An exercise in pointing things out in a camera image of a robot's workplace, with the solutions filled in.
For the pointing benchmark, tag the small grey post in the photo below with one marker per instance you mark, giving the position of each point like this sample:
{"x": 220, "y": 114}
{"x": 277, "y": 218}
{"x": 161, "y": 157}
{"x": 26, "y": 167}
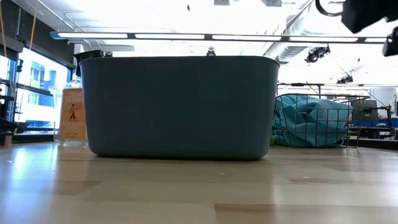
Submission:
{"x": 7, "y": 140}

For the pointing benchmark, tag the dark teal plastic basket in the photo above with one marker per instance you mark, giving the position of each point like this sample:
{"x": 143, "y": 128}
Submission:
{"x": 180, "y": 109}

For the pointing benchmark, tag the blue table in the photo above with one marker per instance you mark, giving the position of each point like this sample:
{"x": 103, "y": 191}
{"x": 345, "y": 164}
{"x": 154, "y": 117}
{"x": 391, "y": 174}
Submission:
{"x": 385, "y": 123}

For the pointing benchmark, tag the green microfiber towel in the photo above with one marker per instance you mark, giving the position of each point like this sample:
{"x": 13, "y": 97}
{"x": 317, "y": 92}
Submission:
{"x": 271, "y": 140}

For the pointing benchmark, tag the black ceiling track light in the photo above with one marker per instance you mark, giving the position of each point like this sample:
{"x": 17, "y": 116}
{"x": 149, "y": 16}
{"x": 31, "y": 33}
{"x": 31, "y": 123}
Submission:
{"x": 345, "y": 79}
{"x": 315, "y": 54}

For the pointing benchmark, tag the long ceiling light bar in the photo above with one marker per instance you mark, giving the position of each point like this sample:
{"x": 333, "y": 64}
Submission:
{"x": 168, "y": 36}

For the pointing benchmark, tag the dark grey monitor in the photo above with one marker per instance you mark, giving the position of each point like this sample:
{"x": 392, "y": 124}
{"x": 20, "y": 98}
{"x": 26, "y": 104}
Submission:
{"x": 368, "y": 110}

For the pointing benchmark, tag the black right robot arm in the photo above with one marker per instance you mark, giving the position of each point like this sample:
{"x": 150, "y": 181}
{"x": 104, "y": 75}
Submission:
{"x": 367, "y": 12}

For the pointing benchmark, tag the blue microfiber towel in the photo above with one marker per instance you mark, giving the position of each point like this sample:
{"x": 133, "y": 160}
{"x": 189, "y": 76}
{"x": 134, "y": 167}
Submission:
{"x": 329, "y": 124}
{"x": 289, "y": 124}

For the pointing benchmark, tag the black overhead rail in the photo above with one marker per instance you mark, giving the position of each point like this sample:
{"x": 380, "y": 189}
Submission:
{"x": 298, "y": 84}

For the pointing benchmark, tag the spray bottle with orange label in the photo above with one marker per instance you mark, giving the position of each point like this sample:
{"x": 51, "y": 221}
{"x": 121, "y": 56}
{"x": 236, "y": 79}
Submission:
{"x": 73, "y": 115}

